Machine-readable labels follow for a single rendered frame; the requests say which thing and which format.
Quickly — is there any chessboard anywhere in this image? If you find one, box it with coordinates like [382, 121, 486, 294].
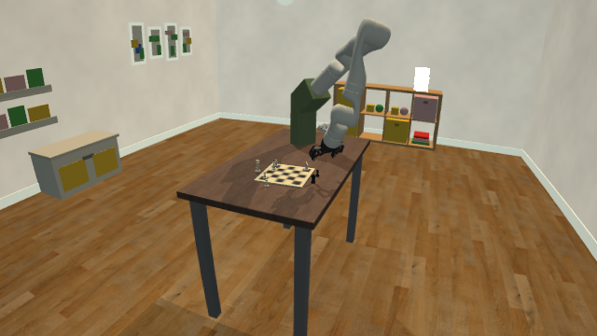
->
[255, 164, 315, 189]

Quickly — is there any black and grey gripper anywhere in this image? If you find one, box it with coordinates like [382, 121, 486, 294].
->
[309, 139, 344, 161]

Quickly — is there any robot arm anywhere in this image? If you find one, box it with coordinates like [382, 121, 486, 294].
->
[311, 18, 391, 148]

